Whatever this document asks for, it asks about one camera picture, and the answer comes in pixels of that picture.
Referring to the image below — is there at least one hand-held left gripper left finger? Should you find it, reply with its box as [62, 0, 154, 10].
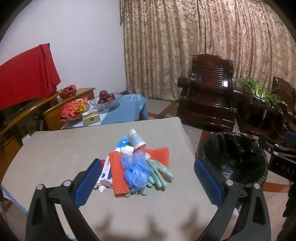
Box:
[26, 158, 103, 241]

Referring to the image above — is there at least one blue packet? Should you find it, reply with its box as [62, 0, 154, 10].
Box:
[115, 136, 130, 151]

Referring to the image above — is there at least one orange foam net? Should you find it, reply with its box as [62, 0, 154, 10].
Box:
[109, 151, 131, 195]
[139, 146, 170, 179]

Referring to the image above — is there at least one green rubber glove pair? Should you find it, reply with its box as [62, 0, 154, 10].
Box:
[125, 159, 174, 197]

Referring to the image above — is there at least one red cloth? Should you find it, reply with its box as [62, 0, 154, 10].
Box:
[0, 43, 62, 110]

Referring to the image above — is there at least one blue plastic bag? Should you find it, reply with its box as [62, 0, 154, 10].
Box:
[120, 151, 152, 192]

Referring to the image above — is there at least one dark wooden armchair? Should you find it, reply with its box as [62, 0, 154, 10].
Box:
[178, 54, 243, 132]
[272, 76, 296, 144]

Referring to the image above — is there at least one bin with black bag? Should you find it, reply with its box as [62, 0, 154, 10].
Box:
[198, 132, 269, 189]

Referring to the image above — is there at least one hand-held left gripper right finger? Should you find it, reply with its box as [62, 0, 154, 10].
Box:
[194, 158, 271, 241]

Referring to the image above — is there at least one dark wooden side table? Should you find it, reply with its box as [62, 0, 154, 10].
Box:
[236, 93, 285, 139]

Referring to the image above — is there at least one blue tablecloth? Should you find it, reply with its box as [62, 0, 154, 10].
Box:
[61, 94, 148, 129]

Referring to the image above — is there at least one beige patterned curtain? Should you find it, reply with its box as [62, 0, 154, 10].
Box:
[120, 0, 296, 105]

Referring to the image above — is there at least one white and blue cylindrical container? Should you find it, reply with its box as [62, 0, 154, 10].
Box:
[128, 129, 147, 149]

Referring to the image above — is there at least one red basket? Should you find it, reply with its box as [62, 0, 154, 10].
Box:
[60, 85, 77, 100]

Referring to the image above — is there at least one white and blue box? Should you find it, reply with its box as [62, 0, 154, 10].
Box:
[99, 156, 114, 189]

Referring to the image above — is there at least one glass fruit bowl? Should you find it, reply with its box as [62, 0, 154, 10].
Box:
[89, 92, 122, 113]

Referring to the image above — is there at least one green potted plant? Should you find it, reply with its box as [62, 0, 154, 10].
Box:
[233, 76, 281, 112]

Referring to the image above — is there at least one yellow and red snack packet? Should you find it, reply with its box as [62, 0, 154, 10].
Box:
[75, 99, 88, 113]

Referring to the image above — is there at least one gold tissue box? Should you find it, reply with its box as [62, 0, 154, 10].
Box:
[82, 110, 101, 127]

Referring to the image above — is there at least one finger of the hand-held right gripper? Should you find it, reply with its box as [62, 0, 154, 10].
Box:
[258, 134, 287, 156]
[285, 130, 296, 146]

